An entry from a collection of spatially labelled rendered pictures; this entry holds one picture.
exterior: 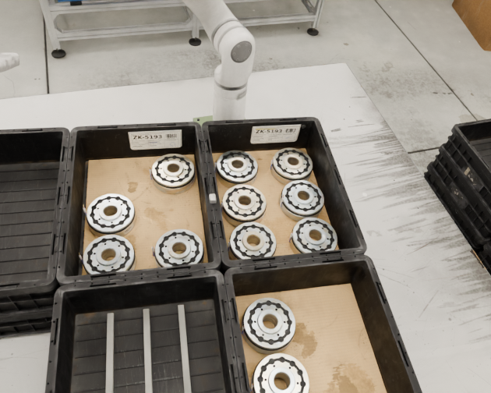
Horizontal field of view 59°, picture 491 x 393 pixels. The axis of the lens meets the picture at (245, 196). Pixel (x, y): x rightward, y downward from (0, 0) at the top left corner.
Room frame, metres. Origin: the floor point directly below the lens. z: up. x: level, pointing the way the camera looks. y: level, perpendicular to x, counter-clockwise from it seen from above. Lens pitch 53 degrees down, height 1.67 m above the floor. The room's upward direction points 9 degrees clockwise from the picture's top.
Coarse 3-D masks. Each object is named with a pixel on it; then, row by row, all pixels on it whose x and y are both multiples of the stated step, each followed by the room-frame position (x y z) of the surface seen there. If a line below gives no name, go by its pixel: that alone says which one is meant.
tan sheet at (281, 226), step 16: (256, 160) 0.77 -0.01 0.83; (256, 176) 0.71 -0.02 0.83; (272, 176) 0.72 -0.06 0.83; (224, 192) 0.65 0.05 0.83; (272, 192) 0.67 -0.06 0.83; (272, 208) 0.62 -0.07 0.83; (224, 224) 0.56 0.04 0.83; (272, 224) 0.58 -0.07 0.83; (288, 224) 0.59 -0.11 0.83; (288, 240) 0.54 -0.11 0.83
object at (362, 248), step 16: (320, 128) 0.82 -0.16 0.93; (208, 144) 0.71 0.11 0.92; (208, 160) 0.65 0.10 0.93; (336, 176) 0.67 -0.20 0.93; (352, 208) 0.58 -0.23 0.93; (352, 224) 0.54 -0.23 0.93; (224, 240) 0.45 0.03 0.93; (224, 256) 0.42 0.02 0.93; (288, 256) 0.44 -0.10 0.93; (304, 256) 0.45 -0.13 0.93; (320, 256) 0.45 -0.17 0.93; (336, 256) 0.46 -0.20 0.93
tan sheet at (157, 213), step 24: (96, 168) 0.65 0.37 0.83; (120, 168) 0.67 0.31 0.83; (144, 168) 0.68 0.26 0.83; (96, 192) 0.59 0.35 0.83; (120, 192) 0.60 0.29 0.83; (144, 192) 0.61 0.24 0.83; (192, 192) 0.63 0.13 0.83; (144, 216) 0.54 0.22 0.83; (168, 216) 0.55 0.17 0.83; (192, 216) 0.56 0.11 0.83; (144, 240) 0.48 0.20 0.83; (144, 264) 0.42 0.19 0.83
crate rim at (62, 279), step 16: (80, 128) 0.69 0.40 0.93; (96, 128) 0.69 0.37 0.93; (112, 128) 0.70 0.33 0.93; (128, 128) 0.71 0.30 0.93; (144, 128) 0.72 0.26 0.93; (160, 128) 0.73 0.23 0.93; (208, 176) 0.61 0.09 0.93; (208, 192) 0.56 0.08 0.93; (64, 208) 0.47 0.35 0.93; (208, 208) 0.52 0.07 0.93; (64, 224) 0.43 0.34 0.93; (208, 224) 0.49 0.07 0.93; (64, 240) 0.40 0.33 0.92; (64, 256) 0.36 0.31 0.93; (64, 272) 0.33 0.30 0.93; (112, 272) 0.35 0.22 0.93; (128, 272) 0.35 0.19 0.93; (144, 272) 0.36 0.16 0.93; (160, 272) 0.36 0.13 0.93; (176, 272) 0.37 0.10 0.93
